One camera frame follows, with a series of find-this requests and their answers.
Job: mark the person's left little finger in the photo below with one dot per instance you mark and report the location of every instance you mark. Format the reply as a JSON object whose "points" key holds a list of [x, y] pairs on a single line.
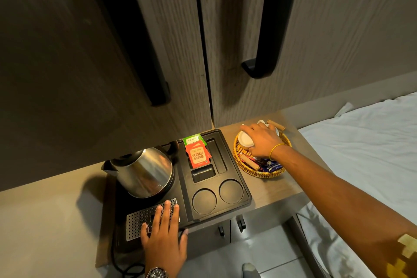
{"points": [[144, 236]]}

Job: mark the green tea bag sachet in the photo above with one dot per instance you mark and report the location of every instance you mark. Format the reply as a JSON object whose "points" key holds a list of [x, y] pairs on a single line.
{"points": [[193, 139]]}

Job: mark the person's foot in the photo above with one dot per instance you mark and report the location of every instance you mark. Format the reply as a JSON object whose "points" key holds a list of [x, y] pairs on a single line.
{"points": [[250, 270]]}

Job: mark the white ceramic cup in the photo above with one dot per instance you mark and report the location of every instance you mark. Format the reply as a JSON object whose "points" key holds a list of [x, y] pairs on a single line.
{"points": [[273, 128], [244, 141]]}

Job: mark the red stick sachet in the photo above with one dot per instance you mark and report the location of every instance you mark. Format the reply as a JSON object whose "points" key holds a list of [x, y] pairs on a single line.
{"points": [[249, 161]]}

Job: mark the blue sachet packet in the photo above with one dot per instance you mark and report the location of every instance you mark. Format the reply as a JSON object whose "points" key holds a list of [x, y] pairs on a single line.
{"points": [[271, 167]]}

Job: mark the grey drawer unit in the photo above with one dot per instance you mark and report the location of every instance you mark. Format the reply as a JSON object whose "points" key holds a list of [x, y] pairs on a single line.
{"points": [[247, 222]]}

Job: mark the wide wooden cabinet door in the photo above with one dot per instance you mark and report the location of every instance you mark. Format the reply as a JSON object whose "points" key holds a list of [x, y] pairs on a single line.
{"points": [[65, 75]]}

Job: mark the person's left thumb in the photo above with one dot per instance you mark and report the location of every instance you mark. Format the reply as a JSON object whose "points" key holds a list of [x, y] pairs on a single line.
{"points": [[184, 238]]}

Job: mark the person's left hand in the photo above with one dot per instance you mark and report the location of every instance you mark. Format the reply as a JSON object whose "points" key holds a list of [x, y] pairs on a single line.
{"points": [[164, 242]]}

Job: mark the red tea bag sachet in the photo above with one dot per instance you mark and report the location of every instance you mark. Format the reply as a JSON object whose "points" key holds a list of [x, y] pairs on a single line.
{"points": [[197, 156]]}

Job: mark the stainless steel electric kettle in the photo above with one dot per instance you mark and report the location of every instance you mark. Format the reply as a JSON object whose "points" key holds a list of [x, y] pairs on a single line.
{"points": [[145, 172]]}

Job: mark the perforated metal drip grate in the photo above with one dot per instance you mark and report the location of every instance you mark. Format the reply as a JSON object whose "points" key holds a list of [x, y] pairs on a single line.
{"points": [[140, 219]]}

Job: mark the silver wrist watch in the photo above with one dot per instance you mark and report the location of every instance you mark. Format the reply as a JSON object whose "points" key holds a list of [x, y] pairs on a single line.
{"points": [[157, 272]]}

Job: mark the person's right hand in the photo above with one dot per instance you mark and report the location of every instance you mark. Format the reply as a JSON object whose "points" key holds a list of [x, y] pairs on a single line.
{"points": [[263, 141]]}

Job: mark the person's left middle finger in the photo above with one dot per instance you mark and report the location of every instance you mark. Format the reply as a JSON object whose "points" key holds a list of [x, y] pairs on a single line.
{"points": [[165, 215]]}

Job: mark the woven wicker basket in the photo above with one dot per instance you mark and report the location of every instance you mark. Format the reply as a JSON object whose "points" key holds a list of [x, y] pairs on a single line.
{"points": [[257, 170]]}

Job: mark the brown stick sachet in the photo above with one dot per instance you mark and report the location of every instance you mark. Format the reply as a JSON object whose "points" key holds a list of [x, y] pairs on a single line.
{"points": [[276, 125]]}

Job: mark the dark sleeve with yellow pattern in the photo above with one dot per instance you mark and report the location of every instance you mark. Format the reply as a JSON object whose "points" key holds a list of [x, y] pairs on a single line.
{"points": [[404, 256]]}

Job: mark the black plastic hospitality tray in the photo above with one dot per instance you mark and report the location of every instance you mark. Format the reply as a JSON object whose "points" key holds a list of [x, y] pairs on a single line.
{"points": [[215, 183]]}

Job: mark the person's right fingers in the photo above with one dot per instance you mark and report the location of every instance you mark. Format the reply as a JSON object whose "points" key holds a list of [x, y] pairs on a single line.
{"points": [[251, 131]]}

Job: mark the person's right forearm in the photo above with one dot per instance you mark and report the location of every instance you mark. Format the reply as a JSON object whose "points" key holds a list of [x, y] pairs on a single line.
{"points": [[332, 199]]}

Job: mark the bed with white sheet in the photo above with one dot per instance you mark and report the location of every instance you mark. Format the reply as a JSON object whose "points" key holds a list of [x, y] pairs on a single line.
{"points": [[365, 157]]}

